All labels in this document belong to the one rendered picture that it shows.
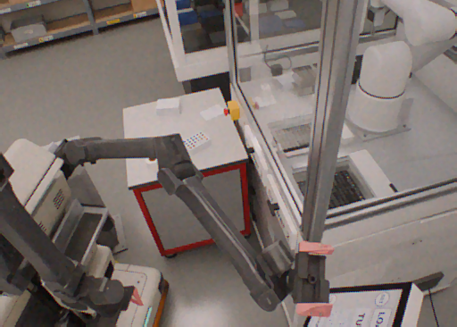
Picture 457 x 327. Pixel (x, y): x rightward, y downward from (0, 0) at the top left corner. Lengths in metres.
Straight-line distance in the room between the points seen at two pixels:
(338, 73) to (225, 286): 1.68
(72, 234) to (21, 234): 0.52
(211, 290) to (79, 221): 1.11
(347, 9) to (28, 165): 0.86
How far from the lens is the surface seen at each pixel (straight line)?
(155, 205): 1.87
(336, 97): 0.76
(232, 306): 2.15
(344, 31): 0.68
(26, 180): 1.06
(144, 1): 5.13
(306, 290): 0.77
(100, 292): 0.92
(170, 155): 0.90
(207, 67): 2.20
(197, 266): 2.28
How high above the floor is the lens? 1.99
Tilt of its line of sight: 46 degrees down
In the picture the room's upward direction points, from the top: 7 degrees counter-clockwise
